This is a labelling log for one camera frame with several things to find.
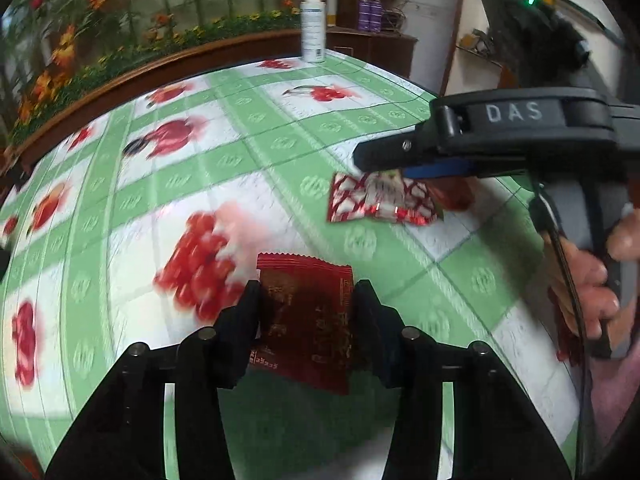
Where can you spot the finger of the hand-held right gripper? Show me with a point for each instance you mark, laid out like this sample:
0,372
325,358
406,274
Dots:
395,152
440,169

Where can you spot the dark red snack packet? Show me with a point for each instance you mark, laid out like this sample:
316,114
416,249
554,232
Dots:
305,320

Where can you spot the red and white snack packet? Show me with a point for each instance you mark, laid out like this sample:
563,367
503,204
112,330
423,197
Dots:
380,199

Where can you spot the flower wall poster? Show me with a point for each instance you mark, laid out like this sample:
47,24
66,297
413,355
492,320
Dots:
125,15

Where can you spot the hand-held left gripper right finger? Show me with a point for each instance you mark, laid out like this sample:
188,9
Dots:
370,317

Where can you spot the green printed tablecloth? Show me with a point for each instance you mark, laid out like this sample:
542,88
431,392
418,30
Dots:
300,160

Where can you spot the wooden corner cabinet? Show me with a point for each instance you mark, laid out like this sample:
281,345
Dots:
380,52

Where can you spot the white spray bottle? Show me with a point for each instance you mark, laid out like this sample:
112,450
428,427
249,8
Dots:
313,25

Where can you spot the purple bottles pair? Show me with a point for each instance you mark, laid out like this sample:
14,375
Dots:
364,14

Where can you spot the purple can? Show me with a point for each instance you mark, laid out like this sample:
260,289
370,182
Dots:
377,14

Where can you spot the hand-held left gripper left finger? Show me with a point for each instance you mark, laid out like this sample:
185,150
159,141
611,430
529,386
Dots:
245,317

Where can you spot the person's right hand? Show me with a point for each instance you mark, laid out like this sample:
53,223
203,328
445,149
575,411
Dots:
585,275

